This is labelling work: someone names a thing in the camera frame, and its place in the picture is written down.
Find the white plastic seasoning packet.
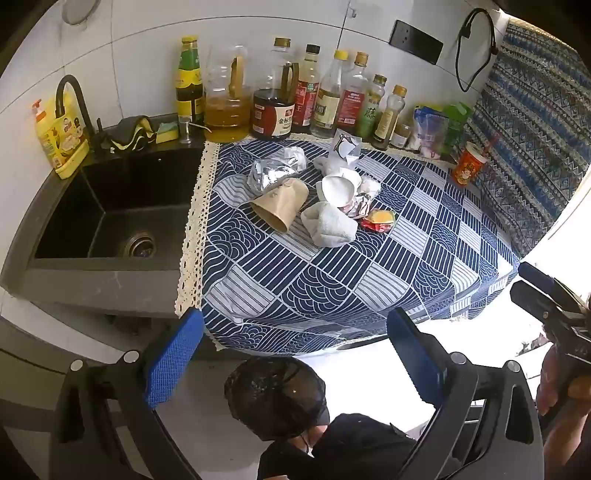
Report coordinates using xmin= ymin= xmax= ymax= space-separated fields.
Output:
xmin=413 ymin=107 xmax=451 ymax=156

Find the green plastic packet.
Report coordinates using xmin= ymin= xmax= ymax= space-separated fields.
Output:
xmin=441 ymin=102 xmax=474 ymax=153

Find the dark soy sauce jug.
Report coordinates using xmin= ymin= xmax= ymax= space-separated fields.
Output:
xmin=250 ymin=38 xmax=297 ymax=140

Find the blue white patterned tablecloth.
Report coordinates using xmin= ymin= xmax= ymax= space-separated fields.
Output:
xmin=174 ymin=136 xmax=520 ymax=352

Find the crumpled red white wrapper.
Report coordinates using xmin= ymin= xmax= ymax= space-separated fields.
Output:
xmin=344 ymin=194 xmax=376 ymax=217

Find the clear bottle large red label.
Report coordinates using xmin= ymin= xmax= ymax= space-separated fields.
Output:
xmin=336 ymin=52 xmax=370 ymax=137

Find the blue geometric patterned cloth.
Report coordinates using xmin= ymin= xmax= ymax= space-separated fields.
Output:
xmin=462 ymin=21 xmax=591 ymax=257

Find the metal sink soap dispenser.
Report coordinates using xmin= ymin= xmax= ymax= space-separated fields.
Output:
xmin=179 ymin=115 xmax=213 ymax=145

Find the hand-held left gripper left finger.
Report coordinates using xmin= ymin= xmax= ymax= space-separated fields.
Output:
xmin=48 ymin=307 xmax=206 ymax=480

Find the black cap red label bottle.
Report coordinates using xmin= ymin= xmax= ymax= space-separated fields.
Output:
xmin=293 ymin=44 xmax=322 ymax=134

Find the person's right hand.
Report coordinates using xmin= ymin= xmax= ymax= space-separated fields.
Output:
xmin=538 ymin=346 xmax=591 ymax=418

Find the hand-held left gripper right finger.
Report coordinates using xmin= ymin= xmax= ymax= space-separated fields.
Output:
xmin=387 ymin=307 xmax=546 ymax=480

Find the yellow dish soap bottle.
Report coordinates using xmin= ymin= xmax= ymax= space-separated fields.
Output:
xmin=31 ymin=90 xmax=90 ymax=180

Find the clear printed plastic bag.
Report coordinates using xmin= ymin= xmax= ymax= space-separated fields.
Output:
xmin=331 ymin=129 xmax=363 ymax=160

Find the person's leg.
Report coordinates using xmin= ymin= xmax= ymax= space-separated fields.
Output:
xmin=295 ymin=425 xmax=325 ymax=460

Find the black yellow dishcloth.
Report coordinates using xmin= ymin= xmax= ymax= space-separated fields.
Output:
xmin=108 ymin=115 xmax=158 ymax=149

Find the green label oil bottle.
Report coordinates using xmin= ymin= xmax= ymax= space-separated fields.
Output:
xmin=358 ymin=74 xmax=387 ymax=142

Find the black mesh trash bin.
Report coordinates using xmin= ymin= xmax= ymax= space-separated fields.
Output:
xmin=224 ymin=356 xmax=331 ymax=441

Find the red yellow snack packet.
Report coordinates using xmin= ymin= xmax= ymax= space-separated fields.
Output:
xmin=360 ymin=209 xmax=398 ymax=233

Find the black kitchen sink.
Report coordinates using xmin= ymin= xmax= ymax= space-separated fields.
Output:
xmin=0 ymin=113 xmax=208 ymax=319

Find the brown paper cup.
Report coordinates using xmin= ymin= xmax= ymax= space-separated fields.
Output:
xmin=250 ymin=178 xmax=309 ymax=232

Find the black wall socket strip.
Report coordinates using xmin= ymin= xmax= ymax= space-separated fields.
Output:
xmin=389 ymin=20 xmax=444 ymax=64

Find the black curved faucet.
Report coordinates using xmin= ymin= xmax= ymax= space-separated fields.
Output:
xmin=55 ymin=75 xmax=108 ymax=153

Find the red paper cup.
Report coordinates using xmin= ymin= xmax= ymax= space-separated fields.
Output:
xmin=451 ymin=134 xmax=502 ymax=186

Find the large clear oil jug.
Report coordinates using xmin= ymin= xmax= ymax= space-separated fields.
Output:
xmin=203 ymin=44 xmax=253 ymax=142

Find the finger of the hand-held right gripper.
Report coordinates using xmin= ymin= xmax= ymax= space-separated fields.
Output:
xmin=518 ymin=261 xmax=583 ymax=310
xmin=510 ymin=281 xmax=561 ymax=326

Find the grey kitchen cabinet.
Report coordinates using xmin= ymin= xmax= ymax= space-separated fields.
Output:
xmin=0 ymin=300 xmax=259 ymax=480

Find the green label dark sauce bottle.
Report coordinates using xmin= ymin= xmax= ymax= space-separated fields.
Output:
xmin=175 ymin=37 xmax=205 ymax=126

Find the slim tan cap bottle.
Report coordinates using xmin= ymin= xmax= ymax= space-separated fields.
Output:
xmin=373 ymin=84 xmax=407 ymax=151

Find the silver foil bag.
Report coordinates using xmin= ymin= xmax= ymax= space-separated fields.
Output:
xmin=247 ymin=147 xmax=308 ymax=197

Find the sink drain strainer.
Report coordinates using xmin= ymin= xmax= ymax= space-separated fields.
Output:
xmin=124 ymin=232 xmax=157 ymax=257

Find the yellow cap clear vinegar bottle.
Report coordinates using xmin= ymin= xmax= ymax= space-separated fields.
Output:
xmin=310 ymin=49 xmax=348 ymax=138

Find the large white paper towel wad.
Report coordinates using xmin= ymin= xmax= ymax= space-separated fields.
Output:
xmin=301 ymin=202 xmax=358 ymax=248

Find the person's right forearm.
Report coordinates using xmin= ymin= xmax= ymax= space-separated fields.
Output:
xmin=542 ymin=401 xmax=591 ymax=480

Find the black hanging cable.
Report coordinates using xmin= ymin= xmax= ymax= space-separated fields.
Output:
xmin=455 ymin=8 xmax=498 ymax=93

